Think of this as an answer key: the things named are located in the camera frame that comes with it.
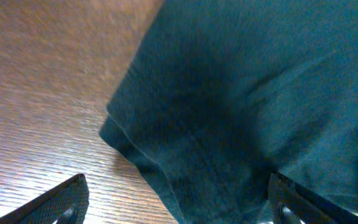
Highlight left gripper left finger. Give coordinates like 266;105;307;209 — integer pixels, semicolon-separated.
0;174;90;224

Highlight dark green t-shirt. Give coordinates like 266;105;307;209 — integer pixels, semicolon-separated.
100;0;358;223

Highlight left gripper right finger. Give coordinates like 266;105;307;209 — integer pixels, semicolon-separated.
268;172;358;224

